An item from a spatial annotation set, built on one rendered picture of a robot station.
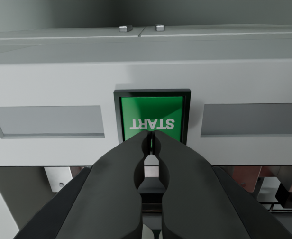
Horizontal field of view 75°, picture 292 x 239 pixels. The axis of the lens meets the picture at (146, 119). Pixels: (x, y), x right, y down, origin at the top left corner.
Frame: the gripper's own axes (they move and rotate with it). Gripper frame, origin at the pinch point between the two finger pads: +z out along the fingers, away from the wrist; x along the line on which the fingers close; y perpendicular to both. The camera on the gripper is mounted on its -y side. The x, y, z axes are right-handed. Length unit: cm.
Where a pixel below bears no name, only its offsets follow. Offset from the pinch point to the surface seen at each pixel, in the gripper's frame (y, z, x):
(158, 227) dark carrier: 23.2, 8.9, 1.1
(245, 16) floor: -7, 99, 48
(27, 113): 0.0, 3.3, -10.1
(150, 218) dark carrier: 21.0, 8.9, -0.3
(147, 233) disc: 24.8, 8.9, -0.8
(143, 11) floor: -11, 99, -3
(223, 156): 4.2, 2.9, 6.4
